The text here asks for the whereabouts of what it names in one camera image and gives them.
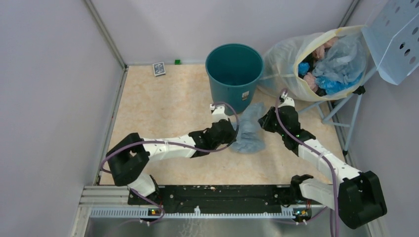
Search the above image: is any light blue trash bag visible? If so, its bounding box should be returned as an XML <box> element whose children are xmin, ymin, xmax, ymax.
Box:
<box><xmin>230</xmin><ymin>102</ymin><xmax>266</xmax><ymax>154</ymax></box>

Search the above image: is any teal plastic trash bin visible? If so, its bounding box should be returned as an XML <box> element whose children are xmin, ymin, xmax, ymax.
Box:
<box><xmin>205</xmin><ymin>43</ymin><xmax>264</xmax><ymax>114</ymax></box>

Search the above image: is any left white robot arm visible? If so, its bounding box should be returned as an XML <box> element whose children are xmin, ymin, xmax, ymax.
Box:
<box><xmin>103</xmin><ymin>119</ymin><xmax>237</xmax><ymax>204</ymax></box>

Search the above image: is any large translucent sack of bags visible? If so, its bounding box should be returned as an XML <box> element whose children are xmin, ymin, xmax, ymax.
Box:
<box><xmin>258</xmin><ymin>25</ymin><xmax>370</xmax><ymax>102</ymax></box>

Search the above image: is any playing card deck box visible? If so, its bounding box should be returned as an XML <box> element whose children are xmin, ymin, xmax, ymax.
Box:
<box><xmin>152</xmin><ymin>62</ymin><xmax>166</xmax><ymax>77</ymax></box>

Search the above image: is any perforated white metal panel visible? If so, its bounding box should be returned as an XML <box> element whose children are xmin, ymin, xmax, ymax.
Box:
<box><xmin>362</xmin><ymin>0</ymin><xmax>419</xmax><ymax>85</ymax></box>

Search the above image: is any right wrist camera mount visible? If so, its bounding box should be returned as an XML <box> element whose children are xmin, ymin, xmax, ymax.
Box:
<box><xmin>278</xmin><ymin>91</ymin><xmax>295</xmax><ymax>108</ymax></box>

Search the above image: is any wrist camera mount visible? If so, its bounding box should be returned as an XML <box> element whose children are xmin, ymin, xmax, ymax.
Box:
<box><xmin>210</xmin><ymin>104</ymin><xmax>230</xmax><ymax>123</ymax></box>
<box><xmin>278</xmin><ymin>91</ymin><xmax>295</xmax><ymax>108</ymax></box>

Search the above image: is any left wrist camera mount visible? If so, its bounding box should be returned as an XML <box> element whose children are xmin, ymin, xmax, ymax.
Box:
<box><xmin>210</xmin><ymin>104</ymin><xmax>230</xmax><ymax>123</ymax></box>

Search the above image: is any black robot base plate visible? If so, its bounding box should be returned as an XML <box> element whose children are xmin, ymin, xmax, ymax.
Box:
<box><xmin>147</xmin><ymin>185</ymin><xmax>308</xmax><ymax>214</ymax></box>

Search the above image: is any white cable comb strip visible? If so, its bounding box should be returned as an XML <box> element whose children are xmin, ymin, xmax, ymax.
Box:
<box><xmin>90</xmin><ymin>207</ymin><xmax>295</xmax><ymax>219</ymax></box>

